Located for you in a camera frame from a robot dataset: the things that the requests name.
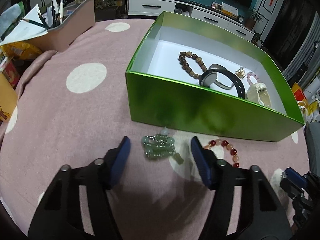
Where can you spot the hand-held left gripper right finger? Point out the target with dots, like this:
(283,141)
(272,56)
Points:
(202,165)

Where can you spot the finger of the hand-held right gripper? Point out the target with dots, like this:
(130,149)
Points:
(291,188)
(296,176)

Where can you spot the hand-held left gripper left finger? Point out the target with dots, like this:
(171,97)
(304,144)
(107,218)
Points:
(120,162)

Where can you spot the green cardboard box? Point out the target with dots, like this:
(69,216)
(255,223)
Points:
(187,107)

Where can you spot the black wrist watch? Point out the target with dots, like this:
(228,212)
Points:
(207,78)

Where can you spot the cream wrist watch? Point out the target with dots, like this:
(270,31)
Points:
(257,92)

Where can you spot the silver metal bangle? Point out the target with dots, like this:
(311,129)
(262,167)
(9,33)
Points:
(217,66)

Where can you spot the small gold charm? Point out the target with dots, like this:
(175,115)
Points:
(240,72)

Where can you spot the pink polka dot tablecloth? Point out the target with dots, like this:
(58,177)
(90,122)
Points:
(75,120)

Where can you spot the yellow and red bag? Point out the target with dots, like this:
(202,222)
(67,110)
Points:
(298,91)

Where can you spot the small potted plant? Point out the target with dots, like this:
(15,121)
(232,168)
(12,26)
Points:
(257,40)

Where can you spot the pink desk organiser tray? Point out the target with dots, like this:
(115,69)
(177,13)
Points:
(75,27)

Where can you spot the yellow snack bag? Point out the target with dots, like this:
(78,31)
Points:
(20,50)

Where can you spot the small alarm clock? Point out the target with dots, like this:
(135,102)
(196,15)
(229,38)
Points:
(240,19)

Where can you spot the tall potted plant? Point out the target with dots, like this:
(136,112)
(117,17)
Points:
(252,20)

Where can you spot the white and yellow box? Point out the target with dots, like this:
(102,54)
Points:
(229,10)

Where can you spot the white tv cabinet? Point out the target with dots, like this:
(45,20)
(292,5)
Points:
(150,6)

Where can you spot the small pink device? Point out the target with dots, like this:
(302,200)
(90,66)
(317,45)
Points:
(216,6)

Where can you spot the group of potted plants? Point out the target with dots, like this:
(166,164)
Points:
(110,1)

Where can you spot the white paper sheets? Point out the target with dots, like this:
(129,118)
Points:
(22,30)

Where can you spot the grey white pouch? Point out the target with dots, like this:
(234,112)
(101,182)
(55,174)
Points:
(10,15)

